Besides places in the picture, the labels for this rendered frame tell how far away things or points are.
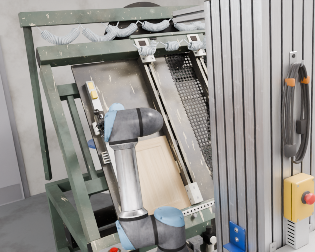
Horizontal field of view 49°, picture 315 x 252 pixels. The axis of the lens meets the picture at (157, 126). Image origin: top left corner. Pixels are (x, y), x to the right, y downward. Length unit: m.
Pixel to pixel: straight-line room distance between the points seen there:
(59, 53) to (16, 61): 2.56
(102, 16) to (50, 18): 0.40
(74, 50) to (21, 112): 2.66
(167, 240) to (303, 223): 0.50
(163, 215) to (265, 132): 0.54
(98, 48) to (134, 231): 1.37
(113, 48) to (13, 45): 2.58
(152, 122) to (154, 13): 1.85
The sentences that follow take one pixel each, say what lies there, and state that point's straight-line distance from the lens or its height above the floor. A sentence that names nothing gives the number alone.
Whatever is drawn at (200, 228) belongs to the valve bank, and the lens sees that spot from 2.23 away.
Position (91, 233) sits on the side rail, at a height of 0.94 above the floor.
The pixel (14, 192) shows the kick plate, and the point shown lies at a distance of 5.05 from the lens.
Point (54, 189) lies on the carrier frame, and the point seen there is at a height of 0.79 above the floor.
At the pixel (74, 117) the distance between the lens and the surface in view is 2.25.
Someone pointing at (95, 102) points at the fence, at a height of 1.58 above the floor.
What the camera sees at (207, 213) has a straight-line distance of 2.25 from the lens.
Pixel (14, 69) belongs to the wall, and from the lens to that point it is 4.81.
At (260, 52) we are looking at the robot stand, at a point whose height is 1.86.
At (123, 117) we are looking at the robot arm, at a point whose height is 1.65.
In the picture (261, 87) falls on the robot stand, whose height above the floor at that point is 1.76.
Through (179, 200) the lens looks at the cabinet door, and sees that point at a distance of 2.21.
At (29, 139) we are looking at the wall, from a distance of 4.94.
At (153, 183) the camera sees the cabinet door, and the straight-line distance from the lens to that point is 2.17.
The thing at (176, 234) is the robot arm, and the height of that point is 1.20.
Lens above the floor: 1.92
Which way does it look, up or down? 14 degrees down
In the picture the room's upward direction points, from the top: 5 degrees counter-clockwise
